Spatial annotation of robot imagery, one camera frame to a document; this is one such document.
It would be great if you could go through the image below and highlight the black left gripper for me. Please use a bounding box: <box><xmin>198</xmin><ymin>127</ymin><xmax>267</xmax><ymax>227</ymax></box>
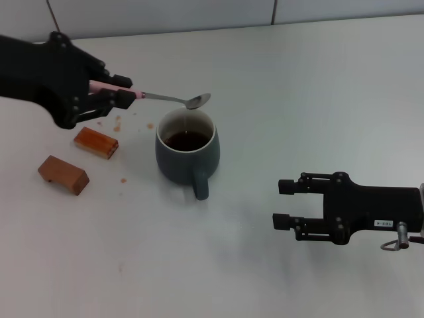
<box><xmin>0</xmin><ymin>31</ymin><xmax>138</xmax><ymax>130</ymax></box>

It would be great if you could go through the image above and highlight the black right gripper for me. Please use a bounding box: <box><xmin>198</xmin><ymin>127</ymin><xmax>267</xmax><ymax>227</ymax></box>
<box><xmin>272</xmin><ymin>171</ymin><xmax>423</xmax><ymax>246</ymax></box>

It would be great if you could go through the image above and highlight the pink handled metal spoon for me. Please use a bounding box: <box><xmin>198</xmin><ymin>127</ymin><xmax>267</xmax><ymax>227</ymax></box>
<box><xmin>88</xmin><ymin>79</ymin><xmax>212</xmax><ymax>111</ymax></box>

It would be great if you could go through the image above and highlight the grey ceramic coffee cup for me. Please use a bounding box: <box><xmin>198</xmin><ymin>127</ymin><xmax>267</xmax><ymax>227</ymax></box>
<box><xmin>154</xmin><ymin>107</ymin><xmax>221</xmax><ymax>201</ymax></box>

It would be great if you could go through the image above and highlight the glossy grooved wooden block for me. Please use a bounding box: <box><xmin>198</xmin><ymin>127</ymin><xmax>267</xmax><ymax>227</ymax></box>
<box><xmin>73</xmin><ymin>127</ymin><xmax>119</xmax><ymax>161</ymax></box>

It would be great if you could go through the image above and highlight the matte notched wooden block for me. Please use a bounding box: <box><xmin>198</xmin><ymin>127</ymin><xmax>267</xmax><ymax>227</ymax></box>
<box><xmin>37</xmin><ymin>154</ymin><xmax>90</xmax><ymax>197</ymax></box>

